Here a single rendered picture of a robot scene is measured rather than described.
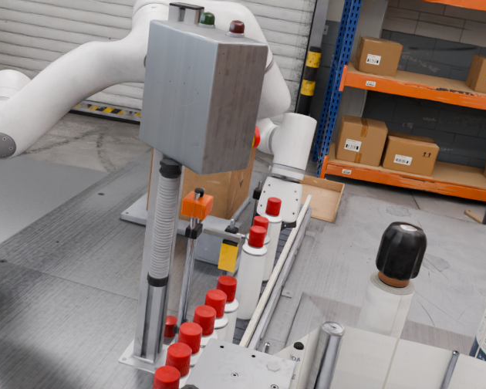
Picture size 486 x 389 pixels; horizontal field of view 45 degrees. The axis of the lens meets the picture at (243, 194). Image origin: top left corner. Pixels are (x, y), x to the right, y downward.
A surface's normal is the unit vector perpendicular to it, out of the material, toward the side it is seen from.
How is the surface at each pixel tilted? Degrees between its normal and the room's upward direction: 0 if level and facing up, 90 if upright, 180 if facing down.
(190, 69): 90
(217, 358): 0
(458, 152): 90
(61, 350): 0
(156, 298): 90
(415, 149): 90
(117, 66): 124
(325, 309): 0
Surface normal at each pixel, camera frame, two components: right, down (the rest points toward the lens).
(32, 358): 0.15, -0.92
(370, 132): -0.12, 0.35
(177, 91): -0.75, 0.13
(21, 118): 0.48, 0.36
